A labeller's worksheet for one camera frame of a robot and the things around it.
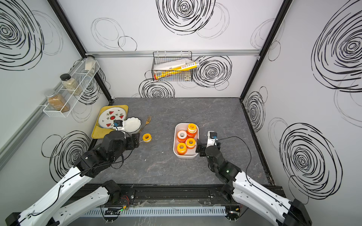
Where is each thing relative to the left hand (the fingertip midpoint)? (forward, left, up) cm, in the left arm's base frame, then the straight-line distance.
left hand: (133, 134), depth 72 cm
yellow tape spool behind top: (+10, -1, -20) cm, 23 cm away
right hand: (+2, -38, -8) cm, 39 cm away
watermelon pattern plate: (+30, +33, -23) cm, 50 cm away
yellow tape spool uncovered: (+14, -32, -17) cm, 39 cm away
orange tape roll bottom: (+11, -25, -19) cm, 33 cm away
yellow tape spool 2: (+2, -25, -18) cm, 31 cm away
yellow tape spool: (+6, -31, -18) cm, 36 cm away
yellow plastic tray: (+15, +34, -24) cm, 44 cm away
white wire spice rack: (+17, +38, +9) cm, 42 cm away
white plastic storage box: (0, -30, -22) cm, 38 cm away
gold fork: (+25, +2, -23) cm, 34 cm away
